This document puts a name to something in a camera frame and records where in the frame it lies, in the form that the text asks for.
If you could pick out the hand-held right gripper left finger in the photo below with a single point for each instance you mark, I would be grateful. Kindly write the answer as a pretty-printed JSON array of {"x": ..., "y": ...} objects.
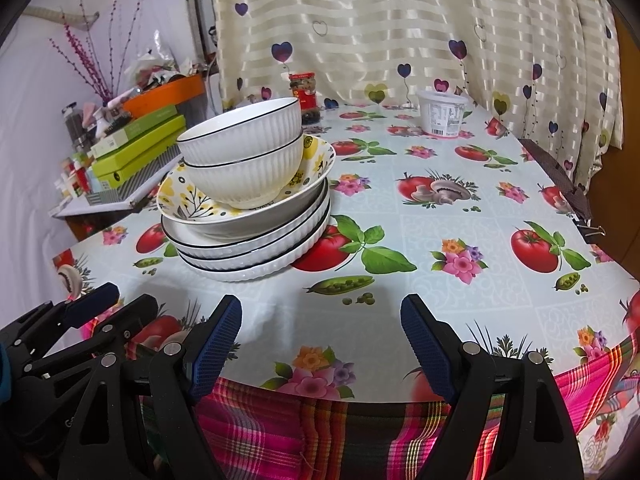
[{"x": 215, "y": 350}]

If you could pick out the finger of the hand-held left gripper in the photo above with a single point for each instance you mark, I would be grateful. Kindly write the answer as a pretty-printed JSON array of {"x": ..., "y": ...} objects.
[
  {"x": 92, "y": 300},
  {"x": 135, "y": 312}
]

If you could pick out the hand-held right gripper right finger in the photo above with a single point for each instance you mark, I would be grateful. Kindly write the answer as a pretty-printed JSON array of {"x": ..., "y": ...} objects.
[{"x": 425, "y": 345}]

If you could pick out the large white ribbed plate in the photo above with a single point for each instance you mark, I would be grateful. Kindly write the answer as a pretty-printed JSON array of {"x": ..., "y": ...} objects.
[{"x": 280, "y": 265}]

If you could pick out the yellow floral bowl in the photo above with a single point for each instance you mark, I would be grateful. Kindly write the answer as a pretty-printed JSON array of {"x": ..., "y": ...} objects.
[{"x": 195, "y": 195}]

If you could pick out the white ribbed bowl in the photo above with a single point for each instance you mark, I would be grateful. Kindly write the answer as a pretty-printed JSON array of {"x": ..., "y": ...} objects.
[
  {"x": 250, "y": 180},
  {"x": 240, "y": 135}
]

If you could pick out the vegetable print tablecloth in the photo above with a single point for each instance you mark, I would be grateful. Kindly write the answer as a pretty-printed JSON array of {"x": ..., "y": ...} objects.
[{"x": 450, "y": 270}]

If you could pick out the white side shelf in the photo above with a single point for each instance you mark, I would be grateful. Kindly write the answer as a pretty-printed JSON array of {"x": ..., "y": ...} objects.
[{"x": 100, "y": 207}]

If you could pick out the striped cardboard box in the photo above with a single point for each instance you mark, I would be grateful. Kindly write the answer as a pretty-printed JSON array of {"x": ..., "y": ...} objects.
[{"x": 130, "y": 183}]

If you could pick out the cluster of small bottles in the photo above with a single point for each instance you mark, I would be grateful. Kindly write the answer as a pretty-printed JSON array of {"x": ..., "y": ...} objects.
[{"x": 75, "y": 175}]

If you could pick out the pink plaid cloth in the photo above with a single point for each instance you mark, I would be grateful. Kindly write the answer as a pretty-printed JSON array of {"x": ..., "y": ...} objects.
[{"x": 325, "y": 435}]

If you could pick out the lime green box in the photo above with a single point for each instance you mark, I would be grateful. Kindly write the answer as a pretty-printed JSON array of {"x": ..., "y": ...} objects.
[
  {"x": 130, "y": 167},
  {"x": 150, "y": 142}
]

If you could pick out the pale green flat box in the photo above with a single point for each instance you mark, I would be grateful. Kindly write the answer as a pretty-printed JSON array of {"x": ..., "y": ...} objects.
[{"x": 145, "y": 125}]

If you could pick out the binder clip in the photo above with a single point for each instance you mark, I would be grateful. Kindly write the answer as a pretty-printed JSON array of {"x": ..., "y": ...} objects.
[{"x": 595, "y": 230}]

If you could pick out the orange plastic bin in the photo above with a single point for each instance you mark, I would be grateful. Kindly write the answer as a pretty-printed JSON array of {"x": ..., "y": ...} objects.
[{"x": 170, "y": 92}]

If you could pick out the white plastic tub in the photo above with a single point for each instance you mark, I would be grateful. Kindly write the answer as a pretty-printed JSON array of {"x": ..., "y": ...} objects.
[{"x": 442, "y": 115}]

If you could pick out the pile of packets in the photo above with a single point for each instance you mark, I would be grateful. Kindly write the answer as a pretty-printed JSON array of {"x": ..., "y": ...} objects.
[{"x": 155, "y": 72}]

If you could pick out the pink decorative branches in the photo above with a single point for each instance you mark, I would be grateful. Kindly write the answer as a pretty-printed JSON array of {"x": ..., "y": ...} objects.
[{"x": 85, "y": 60}]

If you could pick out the red label sauce jar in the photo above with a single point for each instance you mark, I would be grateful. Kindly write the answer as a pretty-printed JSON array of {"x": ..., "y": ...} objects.
[{"x": 306, "y": 92}]

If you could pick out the wooden cabinet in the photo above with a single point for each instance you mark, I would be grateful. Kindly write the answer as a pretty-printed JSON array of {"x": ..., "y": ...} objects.
[{"x": 627, "y": 135}]

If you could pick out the cream heart print curtain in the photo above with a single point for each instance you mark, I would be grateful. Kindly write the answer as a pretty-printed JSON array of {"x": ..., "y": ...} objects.
[{"x": 400, "y": 35}]

